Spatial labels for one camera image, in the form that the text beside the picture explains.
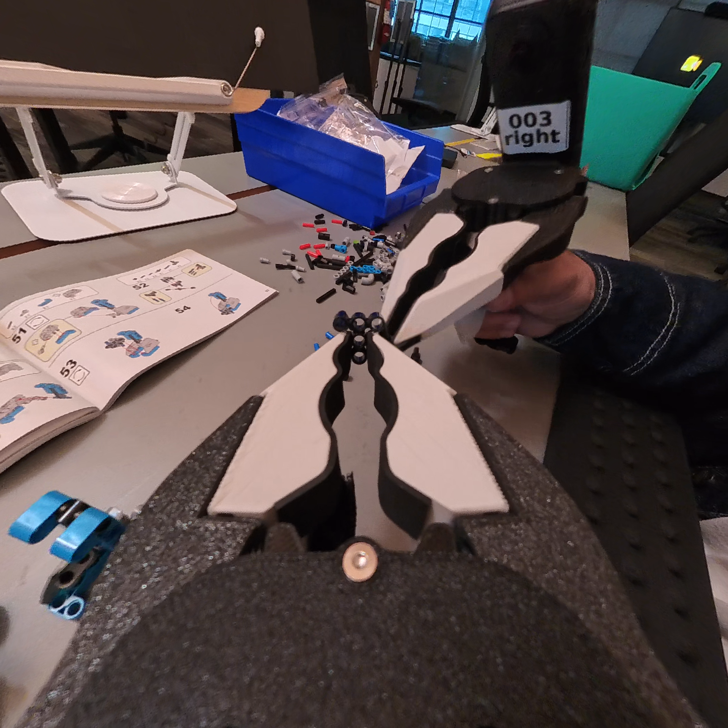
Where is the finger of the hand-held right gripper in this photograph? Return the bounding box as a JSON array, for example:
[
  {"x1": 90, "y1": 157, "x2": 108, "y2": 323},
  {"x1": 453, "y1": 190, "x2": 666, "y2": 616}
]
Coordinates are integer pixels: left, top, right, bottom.
[
  {"x1": 391, "y1": 221, "x2": 541, "y2": 350},
  {"x1": 379, "y1": 212, "x2": 467, "y2": 336}
]

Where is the instruction booklet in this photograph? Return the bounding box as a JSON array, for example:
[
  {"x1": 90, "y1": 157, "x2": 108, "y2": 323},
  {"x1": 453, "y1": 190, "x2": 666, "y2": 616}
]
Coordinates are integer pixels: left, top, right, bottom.
[{"x1": 0, "y1": 249, "x2": 279, "y2": 474}]

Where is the black brick connector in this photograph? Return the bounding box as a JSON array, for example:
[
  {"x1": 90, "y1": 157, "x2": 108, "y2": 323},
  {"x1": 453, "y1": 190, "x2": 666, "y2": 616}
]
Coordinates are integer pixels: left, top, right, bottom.
[{"x1": 333, "y1": 311, "x2": 385, "y2": 366}]

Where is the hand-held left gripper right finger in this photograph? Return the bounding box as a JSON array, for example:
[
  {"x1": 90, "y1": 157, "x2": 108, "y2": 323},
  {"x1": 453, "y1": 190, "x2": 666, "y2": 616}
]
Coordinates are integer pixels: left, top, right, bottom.
[{"x1": 367, "y1": 333, "x2": 511, "y2": 517}]

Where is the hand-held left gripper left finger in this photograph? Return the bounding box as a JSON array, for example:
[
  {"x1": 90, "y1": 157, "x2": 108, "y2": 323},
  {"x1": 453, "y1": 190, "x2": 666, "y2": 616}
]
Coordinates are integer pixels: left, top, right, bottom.
[{"x1": 207, "y1": 331, "x2": 350, "y2": 519}]

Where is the pile of small brick parts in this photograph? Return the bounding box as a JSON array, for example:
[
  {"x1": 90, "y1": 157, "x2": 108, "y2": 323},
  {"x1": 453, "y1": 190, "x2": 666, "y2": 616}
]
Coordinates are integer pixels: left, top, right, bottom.
[{"x1": 260, "y1": 213, "x2": 407, "y2": 303}]

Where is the black perforated pad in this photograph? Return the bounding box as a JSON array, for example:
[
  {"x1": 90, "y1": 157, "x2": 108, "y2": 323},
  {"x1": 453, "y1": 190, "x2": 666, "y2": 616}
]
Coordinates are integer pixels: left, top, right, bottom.
[{"x1": 543, "y1": 364, "x2": 728, "y2": 728}]

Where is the clear plastic bags bundle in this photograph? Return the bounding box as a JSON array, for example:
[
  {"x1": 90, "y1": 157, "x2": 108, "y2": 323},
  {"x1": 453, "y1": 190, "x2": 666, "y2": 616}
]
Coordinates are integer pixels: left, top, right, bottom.
[{"x1": 278, "y1": 77, "x2": 427, "y2": 197}]

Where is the person's right hand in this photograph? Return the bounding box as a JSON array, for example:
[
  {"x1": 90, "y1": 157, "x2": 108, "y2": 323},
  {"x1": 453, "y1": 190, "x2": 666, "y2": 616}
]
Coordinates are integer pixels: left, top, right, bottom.
[{"x1": 477, "y1": 250, "x2": 598, "y2": 343}]

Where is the person's white shirt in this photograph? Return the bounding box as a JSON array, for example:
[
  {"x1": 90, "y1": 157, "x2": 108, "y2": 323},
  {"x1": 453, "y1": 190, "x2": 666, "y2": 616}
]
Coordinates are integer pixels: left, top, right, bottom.
[{"x1": 700, "y1": 512, "x2": 728, "y2": 604}]

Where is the person's right forearm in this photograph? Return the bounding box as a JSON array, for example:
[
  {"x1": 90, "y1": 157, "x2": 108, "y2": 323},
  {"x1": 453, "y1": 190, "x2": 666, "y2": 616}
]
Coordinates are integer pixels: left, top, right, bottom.
[{"x1": 537, "y1": 250, "x2": 728, "y2": 473}]

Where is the teal felt bag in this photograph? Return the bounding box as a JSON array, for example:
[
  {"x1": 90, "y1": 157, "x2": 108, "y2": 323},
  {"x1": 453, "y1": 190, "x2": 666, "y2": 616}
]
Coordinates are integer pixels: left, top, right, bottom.
[{"x1": 580, "y1": 61, "x2": 723, "y2": 192}]

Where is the grey desk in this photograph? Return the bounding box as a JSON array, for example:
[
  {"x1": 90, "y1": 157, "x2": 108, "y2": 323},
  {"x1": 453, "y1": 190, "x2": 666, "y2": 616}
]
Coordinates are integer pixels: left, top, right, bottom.
[{"x1": 0, "y1": 125, "x2": 632, "y2": 700}]

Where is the black partition panel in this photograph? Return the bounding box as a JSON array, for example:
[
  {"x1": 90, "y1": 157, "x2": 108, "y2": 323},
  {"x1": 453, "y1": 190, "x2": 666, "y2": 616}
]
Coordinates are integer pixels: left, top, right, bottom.
[{"x1": 0, "y1": 0, "x2": 320, "y2": 96}]

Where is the blue black brick frame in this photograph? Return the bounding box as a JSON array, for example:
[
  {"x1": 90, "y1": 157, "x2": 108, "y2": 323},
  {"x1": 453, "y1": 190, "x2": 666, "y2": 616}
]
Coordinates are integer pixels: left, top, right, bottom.
[{"x1": 8, "y1": 490, "x2": 127, "y2": 622}]

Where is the blue plastic bin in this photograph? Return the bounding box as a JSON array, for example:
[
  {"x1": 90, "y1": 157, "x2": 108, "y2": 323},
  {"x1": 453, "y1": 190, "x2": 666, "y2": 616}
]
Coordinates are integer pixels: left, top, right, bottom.
[{"x1": 233, "y1": 97, "x2": 446, "y2": 229}]

